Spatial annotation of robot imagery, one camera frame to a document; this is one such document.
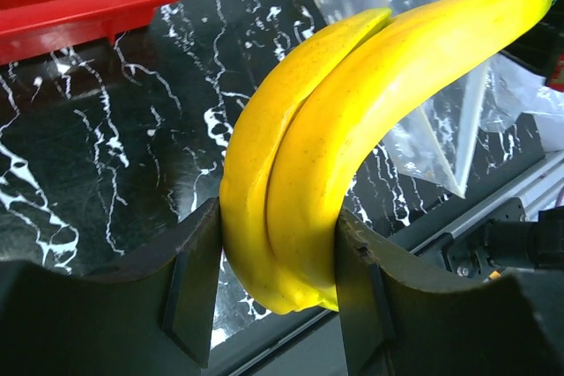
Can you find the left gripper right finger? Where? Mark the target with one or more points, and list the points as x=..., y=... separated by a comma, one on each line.
x=402, y=316

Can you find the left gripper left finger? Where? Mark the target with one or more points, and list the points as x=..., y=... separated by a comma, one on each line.
x=149, y=312

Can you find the yellow toy banana bunch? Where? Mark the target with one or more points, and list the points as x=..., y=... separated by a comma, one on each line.
x=311, y=123

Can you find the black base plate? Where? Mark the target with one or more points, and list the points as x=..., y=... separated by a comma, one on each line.
x=519, y=226

